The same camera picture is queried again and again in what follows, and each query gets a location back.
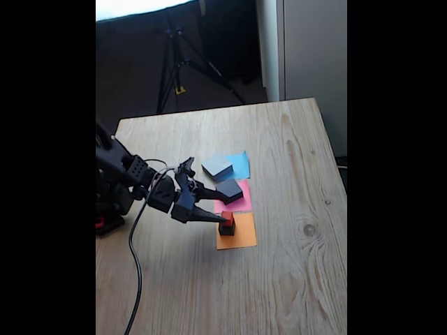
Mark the medium dark block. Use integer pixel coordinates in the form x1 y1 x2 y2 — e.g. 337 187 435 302
215 179 244 206

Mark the large grey block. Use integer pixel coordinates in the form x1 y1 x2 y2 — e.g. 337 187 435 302
200 154 234 182

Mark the pink paper sheet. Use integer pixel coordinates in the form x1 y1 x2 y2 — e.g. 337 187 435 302
213 179 253 214

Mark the blue paper sheet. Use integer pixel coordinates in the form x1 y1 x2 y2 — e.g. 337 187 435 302
223 150 251 181

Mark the orange paper sheet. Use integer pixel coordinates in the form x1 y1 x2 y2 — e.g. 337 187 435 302
215 211 258 251

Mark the tall black tripod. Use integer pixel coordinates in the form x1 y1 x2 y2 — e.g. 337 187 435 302
156 20 249 114

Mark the white cabinet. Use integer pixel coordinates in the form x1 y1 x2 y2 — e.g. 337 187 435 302
256 0 348 158

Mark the bright white light panel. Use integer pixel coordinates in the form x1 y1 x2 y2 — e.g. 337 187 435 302
96 0 196 22

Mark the small wrist camera board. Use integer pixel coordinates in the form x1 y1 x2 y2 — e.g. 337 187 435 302
177 156 196 177

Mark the black camera cable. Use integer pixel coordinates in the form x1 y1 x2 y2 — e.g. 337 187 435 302
124 167 175 335

